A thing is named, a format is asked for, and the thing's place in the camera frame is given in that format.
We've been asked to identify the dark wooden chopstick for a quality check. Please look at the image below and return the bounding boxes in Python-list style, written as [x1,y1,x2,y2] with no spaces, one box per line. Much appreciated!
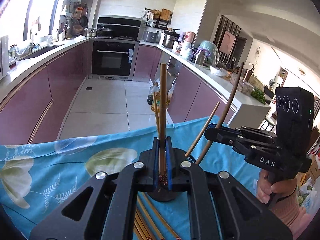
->
[195,63,244,165]
[133,225,143,240]

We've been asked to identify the right hand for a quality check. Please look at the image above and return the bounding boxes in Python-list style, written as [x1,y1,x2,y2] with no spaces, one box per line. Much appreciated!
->
[257,170,297,204]

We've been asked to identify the black mesh pen holder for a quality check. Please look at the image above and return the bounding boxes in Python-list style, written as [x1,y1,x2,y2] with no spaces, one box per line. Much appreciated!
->
[148,188,180,202]

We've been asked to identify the blue floral tablecloth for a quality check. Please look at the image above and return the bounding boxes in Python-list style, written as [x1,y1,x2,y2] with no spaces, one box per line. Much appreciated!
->
[1,118,259,239]

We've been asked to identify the cooking oil bottle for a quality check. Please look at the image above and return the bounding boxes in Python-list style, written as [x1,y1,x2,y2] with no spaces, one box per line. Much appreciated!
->
[151,85,175,112]

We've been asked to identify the green mesh food cover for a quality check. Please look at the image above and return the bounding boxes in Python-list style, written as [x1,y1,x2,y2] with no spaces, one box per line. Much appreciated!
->
[198,40,219,66]

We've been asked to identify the dark oil bottle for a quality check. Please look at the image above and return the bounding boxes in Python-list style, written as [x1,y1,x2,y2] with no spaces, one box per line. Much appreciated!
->
[147,82,159,106]

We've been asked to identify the pink kettle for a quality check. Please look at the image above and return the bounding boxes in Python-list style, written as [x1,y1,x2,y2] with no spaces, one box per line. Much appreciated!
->
[185,31,196,44]

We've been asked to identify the steel stock pot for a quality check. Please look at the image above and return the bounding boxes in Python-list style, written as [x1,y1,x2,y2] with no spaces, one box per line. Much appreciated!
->
[162,31,178,49]

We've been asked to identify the black built-in oven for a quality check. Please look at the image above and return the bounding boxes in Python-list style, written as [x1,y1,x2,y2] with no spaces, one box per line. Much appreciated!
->
[91,38,139,80]

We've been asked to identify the black range hood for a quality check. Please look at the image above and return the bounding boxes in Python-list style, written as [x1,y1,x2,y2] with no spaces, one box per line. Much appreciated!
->
[96,15,142,41]

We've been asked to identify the black wok with lid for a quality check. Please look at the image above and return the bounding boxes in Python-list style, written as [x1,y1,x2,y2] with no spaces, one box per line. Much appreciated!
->
[97,26,113,37]

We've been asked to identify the white microwave oven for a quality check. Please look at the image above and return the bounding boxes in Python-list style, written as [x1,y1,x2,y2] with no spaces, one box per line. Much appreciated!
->
[0,35,10,79]

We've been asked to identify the black tracking camera box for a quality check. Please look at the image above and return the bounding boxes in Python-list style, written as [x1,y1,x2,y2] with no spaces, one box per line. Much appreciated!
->
[276,87,315,157]

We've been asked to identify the pink wall picture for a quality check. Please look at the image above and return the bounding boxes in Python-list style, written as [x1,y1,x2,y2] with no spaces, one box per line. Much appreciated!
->
[219,31,236,55]

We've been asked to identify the black wall rack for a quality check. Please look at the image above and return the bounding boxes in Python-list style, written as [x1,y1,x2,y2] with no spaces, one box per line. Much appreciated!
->
[142,8,173,30]

